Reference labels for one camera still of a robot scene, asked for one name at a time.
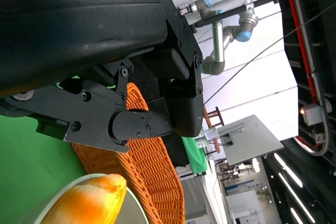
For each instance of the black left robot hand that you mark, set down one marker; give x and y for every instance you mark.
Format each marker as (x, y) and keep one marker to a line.
(78, 24)

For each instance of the grey round bowl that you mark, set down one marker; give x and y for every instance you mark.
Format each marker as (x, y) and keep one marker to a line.
(131, 208)

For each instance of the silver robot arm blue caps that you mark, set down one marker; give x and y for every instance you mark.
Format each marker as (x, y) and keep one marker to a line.
(218, 40)

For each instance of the orange wicker basket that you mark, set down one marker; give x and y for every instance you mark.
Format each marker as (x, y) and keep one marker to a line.
(149, 171)

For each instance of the long black rod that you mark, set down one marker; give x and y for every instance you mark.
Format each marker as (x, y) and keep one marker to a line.
(231, 11)

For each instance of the black cloth backdrop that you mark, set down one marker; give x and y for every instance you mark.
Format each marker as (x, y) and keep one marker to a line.
(178, 153)

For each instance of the brown wooden chair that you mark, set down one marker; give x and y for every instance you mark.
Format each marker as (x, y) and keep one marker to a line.
(219, 115)

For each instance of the grey panel table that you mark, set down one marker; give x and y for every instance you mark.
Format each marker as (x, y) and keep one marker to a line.
(252, 140)

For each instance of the white junction box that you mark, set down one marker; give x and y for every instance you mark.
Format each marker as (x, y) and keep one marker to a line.
(312, 115)

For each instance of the black frame with red rail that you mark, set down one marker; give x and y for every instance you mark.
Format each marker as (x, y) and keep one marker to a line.
(323, 51)

